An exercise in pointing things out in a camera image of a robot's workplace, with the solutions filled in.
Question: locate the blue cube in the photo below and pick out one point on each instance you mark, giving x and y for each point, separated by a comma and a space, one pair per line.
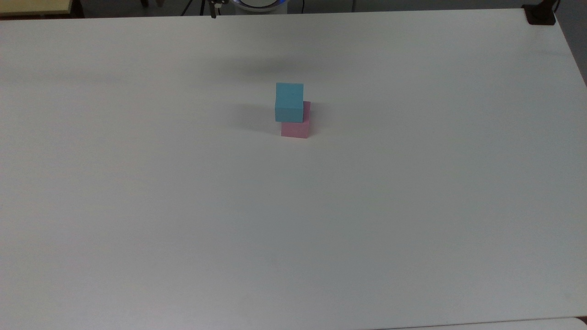
289, 101

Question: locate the black tripod legs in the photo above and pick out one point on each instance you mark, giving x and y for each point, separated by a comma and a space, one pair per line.
201, 6

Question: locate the yellow side table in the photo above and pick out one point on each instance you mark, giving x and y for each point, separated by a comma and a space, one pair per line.
32, 7

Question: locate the pink cube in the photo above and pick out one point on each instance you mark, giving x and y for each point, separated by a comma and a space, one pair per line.
294, 129

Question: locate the black table clamp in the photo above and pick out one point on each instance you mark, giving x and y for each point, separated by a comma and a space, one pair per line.
540, 14

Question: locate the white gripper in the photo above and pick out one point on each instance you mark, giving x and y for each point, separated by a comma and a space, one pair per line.
217, 2

